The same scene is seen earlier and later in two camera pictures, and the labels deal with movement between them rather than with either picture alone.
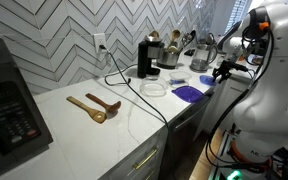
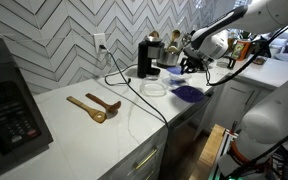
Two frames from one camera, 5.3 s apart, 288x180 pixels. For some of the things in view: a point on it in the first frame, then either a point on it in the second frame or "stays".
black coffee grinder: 151,47 stays
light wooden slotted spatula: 96,115 stays
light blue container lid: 207,80 -> 175,69
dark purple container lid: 188,93 stays
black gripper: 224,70 -> 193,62
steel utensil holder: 167,59 stays
